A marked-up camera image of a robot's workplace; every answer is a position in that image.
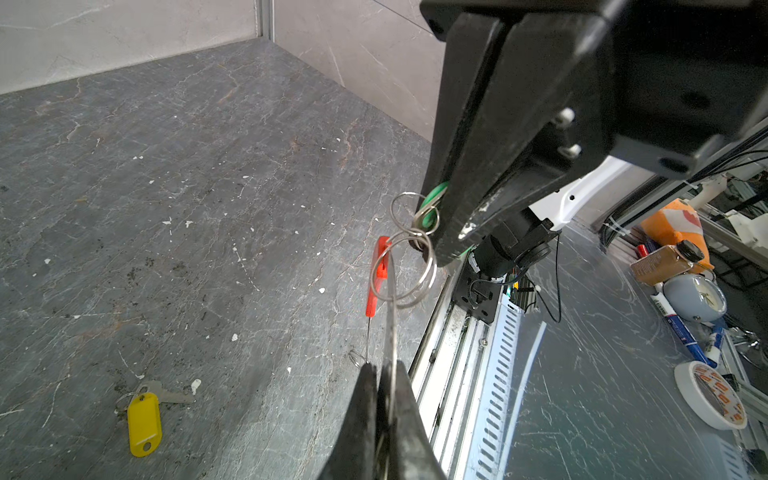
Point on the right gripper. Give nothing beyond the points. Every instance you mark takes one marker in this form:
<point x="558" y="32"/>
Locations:
<point x="656" y="83"/>

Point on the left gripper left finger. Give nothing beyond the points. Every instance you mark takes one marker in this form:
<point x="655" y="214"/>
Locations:
<point x="353" y="455"/>

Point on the white tape roll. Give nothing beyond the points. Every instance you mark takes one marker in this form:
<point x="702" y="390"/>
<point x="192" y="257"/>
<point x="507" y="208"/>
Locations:
<point x="710" y="396"/>

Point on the metal keyring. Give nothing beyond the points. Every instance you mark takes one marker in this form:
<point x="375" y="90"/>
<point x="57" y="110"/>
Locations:
<point x="358" y="220"/>

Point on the white ceramic cup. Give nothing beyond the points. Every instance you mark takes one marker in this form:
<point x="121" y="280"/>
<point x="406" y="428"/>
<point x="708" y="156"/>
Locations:
<point x="695" y="298"/>

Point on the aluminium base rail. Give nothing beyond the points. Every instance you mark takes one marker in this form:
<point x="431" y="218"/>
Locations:
<point x="454" y="365"/>

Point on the green tagged key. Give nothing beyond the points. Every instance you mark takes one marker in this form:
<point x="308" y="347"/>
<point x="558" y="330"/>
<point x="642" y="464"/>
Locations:
<point x="426" y="218"/>

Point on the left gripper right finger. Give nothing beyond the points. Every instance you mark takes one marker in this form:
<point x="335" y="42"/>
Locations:
<point x="403" y="448"/>

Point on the slotted cable duct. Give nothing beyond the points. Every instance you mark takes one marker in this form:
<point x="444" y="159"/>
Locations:
<point x="487" y="452"/>

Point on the blue marker pen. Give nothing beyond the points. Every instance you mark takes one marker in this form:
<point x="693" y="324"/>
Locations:
<point x="679" y="328"/>

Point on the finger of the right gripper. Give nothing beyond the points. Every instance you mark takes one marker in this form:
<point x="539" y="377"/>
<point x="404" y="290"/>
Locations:
<point x="474" y="75"/>

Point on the brown bottle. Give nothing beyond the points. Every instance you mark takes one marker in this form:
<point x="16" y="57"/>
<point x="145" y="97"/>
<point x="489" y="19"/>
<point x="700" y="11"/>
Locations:
<point x="666" y="262"/>

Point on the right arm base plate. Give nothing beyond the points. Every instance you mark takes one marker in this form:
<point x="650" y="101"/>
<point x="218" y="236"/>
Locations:
<point x="478" y="296"/>

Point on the yellow tagged key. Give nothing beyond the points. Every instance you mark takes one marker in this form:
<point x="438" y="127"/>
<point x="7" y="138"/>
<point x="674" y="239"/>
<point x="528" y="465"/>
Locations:
<point x="141" y="408"/>

